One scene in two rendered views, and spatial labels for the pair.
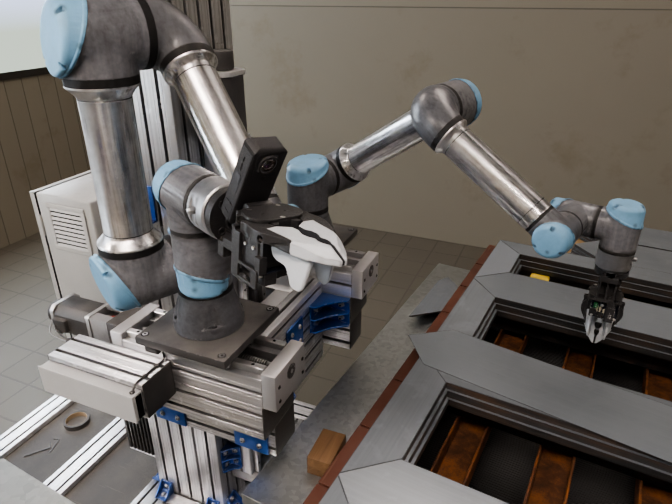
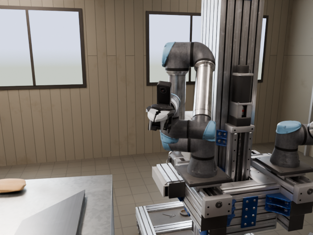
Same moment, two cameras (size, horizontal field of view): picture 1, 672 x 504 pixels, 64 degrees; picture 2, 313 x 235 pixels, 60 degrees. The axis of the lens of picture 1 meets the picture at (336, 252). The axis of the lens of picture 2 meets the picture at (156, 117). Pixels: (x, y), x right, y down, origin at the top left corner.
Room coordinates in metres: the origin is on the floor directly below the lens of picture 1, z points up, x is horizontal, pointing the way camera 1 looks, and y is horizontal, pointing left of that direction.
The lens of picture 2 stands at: (0.02, -0.61, 1.63)
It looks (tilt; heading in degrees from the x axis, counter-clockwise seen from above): 13 degrees down; 53
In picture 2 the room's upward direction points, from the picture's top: straight up
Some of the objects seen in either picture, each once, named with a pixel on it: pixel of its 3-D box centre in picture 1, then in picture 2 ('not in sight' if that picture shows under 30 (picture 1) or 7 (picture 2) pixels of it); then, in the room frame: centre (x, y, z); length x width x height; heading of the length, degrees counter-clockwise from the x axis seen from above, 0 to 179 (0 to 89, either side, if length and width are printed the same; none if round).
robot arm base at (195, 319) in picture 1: (207, 301); (202, 162); (1.00, 0.28, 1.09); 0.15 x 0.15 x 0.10
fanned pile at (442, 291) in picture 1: (445, 299); not in sight; (1.66, -0.39, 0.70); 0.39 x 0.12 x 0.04; 151
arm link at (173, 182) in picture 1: (192, 194); (169, 105); (0.71, 0.20, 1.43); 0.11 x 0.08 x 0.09; 41
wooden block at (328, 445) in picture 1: (326, 453); not in sight; (0.94, 0.02, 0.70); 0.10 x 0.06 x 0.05; 159
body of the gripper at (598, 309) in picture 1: (606, 291); not in sight; (1.08, -0.62, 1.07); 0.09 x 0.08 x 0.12; 151
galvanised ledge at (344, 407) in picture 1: (398, 357); not in sight; (1.37, -0.19, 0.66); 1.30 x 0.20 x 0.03; 151
